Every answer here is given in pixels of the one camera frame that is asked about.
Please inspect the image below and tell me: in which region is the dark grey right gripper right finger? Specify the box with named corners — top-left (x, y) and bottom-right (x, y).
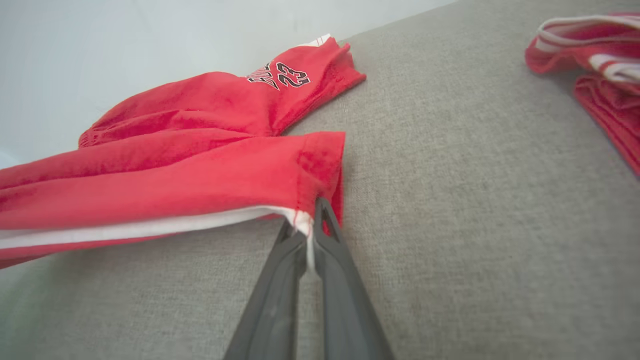
top-left (314, 196), bottom-right (396, 360)

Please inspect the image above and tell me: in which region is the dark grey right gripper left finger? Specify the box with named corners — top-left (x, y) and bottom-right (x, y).
top-left (222, 220), bottom-right (308, 360)

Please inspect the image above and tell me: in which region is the red basketball shorts white stripe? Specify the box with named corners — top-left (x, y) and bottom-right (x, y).
top-left (0, 34), bottom-right (367, 270)

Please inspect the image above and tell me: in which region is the red basketball jersey number 23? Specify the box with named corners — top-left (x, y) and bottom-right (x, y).
top-left (525, 12), bottom-right (640, 176)

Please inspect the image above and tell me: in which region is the grey fabric sofa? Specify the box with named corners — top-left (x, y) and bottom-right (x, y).
top-left (0, 0), bottom-right (640, 360)

